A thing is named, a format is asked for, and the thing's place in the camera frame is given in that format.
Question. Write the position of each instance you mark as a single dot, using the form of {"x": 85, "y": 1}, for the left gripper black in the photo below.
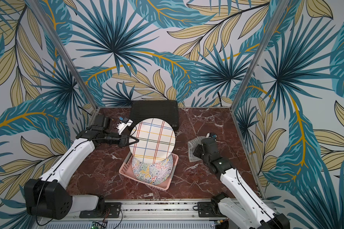
{"x": 123, "y": 139}

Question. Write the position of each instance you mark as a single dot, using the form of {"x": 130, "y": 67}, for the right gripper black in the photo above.
{"x": 199, "y": 151}

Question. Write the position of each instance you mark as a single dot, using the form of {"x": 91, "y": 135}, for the grey dish cloth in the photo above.
{"x": 192, "y": 146}

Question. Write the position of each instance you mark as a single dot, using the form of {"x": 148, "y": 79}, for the plaid striped white plate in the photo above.
{"x": 156, "y": 140}

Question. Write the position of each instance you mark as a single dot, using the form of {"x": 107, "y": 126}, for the colourful squiggle pattern plate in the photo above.
{"x": 153, "y": 174}

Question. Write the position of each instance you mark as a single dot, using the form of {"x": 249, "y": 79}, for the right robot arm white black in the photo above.
{"x": 252, "y": 213}

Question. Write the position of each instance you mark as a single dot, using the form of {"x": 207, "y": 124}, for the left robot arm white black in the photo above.
{"x": 47, "y": 196}

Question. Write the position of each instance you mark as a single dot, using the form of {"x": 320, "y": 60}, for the black tool case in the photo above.
{"x": 166, "y": 110}

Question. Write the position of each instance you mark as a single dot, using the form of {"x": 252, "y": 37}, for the pink plastic basket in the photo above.
{"x": 126, "y": 170}

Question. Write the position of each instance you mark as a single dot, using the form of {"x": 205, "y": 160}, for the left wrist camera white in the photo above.
{"x": 124, "y": 123}

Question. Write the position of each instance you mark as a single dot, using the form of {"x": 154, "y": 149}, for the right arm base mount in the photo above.
{"x": 207, "y": 210}

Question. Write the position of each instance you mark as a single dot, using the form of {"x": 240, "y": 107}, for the aluminium front rail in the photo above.
{"x": 146, "y": 214}

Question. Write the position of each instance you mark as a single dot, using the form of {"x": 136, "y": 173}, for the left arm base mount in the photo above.
{"x": 109, "y": 210}

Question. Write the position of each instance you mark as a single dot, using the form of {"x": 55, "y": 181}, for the left aluminium frame post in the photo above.
{"x": 45, "y": 22}

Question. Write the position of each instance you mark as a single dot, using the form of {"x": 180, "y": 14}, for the aluminium frame post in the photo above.
{"x": 275, "y": 19}
{"x": 45, "y": 22}

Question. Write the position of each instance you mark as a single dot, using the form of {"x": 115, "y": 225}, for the right aluminium frame post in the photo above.
{"x": 275, "y": 19}

